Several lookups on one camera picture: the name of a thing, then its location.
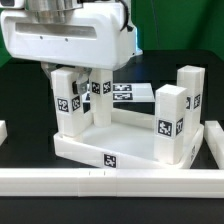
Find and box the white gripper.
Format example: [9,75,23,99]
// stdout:
[0,2,136,95]

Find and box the white desk top tray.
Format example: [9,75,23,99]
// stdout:
[54,108,204,169]

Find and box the white left fence block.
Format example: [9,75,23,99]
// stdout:
[0,120,7,146]

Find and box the white fence block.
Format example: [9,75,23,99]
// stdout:
[0,120,7,146]
[204,121,224,170]

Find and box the white right fence block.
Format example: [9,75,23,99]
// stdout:
[204,121,224,170]

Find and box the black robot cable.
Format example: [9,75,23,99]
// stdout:
[119,0,135,34]

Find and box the white marker base plate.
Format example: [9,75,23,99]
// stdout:
[82,83,155,103]

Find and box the white front fence rail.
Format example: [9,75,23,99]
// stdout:
[0,168,224,198]

